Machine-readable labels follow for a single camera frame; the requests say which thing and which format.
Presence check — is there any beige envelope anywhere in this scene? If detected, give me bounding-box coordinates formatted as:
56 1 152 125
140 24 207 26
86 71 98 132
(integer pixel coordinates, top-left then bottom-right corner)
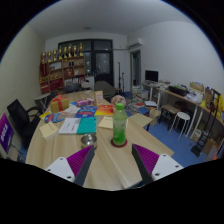
38 120 60 140
97 115 115 130

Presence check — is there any small standing card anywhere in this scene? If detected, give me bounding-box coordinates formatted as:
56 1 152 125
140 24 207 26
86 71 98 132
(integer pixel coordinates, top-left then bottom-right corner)
93 90 105 107

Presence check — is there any pink flower bouquet pot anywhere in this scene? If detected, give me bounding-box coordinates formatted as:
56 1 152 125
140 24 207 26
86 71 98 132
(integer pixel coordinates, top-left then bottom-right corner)
110 94 128 108

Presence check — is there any black computer monitor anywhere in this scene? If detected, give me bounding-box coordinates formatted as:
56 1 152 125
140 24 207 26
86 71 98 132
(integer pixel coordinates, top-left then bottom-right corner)
144 69 160 83

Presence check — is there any white book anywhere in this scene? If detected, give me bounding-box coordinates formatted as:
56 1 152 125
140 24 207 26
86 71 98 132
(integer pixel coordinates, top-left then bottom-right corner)
57 117 82 135

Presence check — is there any teal book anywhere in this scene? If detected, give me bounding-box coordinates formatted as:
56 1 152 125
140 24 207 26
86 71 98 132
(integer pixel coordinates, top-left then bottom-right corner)
76 116 98 136

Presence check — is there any white paper sheet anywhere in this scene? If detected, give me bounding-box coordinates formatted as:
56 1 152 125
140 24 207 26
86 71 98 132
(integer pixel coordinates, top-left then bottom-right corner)
62 104 82 115

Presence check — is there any small grey folding table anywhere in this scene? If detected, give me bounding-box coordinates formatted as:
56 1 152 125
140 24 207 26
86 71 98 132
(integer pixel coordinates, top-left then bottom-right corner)
34 92 52 110

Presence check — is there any wooden shelf unit with trophies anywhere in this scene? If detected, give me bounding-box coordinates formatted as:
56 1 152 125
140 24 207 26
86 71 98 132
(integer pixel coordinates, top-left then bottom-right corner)
38 42 86 95

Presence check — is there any white desk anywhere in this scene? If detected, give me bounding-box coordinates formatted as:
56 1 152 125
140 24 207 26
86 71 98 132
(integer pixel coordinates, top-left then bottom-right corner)
142 80 163 101

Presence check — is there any long wooden side desk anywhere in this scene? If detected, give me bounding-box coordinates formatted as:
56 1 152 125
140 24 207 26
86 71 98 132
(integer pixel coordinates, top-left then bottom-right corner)
156 87 224 134

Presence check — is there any small wooden-top bench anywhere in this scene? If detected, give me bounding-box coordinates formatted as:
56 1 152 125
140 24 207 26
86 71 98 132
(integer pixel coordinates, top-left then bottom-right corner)
159 103 182 127

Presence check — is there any pile of books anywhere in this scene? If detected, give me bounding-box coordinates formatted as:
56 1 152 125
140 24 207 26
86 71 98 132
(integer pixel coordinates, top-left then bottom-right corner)
128 84 150 108

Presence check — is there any blue red patterned book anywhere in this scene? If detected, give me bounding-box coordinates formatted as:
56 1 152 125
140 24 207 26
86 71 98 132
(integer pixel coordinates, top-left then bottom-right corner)
43 112 67 124

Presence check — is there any flat round red coaster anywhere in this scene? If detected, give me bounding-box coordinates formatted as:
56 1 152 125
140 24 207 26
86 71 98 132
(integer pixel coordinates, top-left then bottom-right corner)
110 138 129 149

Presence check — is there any black thin stand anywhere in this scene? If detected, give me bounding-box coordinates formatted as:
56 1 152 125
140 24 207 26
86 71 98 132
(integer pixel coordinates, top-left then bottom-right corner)
116 61 126 94

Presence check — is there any black office chair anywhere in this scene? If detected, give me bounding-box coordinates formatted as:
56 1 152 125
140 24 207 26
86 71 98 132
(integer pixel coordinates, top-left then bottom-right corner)
6 98 43 141

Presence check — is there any purple sign board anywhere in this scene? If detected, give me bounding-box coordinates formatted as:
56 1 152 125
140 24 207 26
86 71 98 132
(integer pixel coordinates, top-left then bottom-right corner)
0 112 15 155

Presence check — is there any small steel cup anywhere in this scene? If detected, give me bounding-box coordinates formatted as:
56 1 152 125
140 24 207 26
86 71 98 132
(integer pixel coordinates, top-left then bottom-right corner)
80 133 98 150

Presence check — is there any white air conditioner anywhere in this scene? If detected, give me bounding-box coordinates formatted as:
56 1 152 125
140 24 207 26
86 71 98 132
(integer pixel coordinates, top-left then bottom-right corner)
127 37 144 49

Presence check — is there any orange yellow book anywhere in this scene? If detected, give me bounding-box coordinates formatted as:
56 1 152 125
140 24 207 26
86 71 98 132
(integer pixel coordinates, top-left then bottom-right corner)
94 104 115 117

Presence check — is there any yellow gift box red ribbon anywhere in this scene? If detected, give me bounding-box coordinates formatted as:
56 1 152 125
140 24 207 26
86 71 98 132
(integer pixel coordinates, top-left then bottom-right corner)
49 94 70 114

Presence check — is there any low wooden side table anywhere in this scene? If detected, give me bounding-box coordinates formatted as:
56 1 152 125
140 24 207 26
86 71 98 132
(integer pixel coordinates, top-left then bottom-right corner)
128 112 153 129

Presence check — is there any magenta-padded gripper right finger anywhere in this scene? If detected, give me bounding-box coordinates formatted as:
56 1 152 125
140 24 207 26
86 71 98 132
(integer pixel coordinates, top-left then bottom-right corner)
131 143 185 186

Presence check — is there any yellow paper sheet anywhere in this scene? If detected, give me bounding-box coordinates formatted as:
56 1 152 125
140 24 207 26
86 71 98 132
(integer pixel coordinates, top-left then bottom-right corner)
39 110 53 120

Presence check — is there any pink box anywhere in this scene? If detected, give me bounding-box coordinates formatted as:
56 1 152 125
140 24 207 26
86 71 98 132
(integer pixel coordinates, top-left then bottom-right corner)
75 97 95 108

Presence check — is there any brown chair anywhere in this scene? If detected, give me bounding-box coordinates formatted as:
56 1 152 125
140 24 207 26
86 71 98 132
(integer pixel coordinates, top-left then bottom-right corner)
93 80 117 99

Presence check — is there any black printer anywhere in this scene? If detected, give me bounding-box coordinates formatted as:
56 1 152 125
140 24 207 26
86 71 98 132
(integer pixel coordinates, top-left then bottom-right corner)
168 85 190 98

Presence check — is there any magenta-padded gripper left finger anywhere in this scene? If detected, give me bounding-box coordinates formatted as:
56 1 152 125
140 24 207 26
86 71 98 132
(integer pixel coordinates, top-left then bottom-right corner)
44 144 96 188

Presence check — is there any white round stool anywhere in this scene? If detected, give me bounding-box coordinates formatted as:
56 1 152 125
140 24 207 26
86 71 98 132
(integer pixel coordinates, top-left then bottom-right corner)
169 111 191 141

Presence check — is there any green drink bottle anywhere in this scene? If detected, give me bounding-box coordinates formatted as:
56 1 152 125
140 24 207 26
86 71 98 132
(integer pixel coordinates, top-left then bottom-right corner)
111 102 129 147

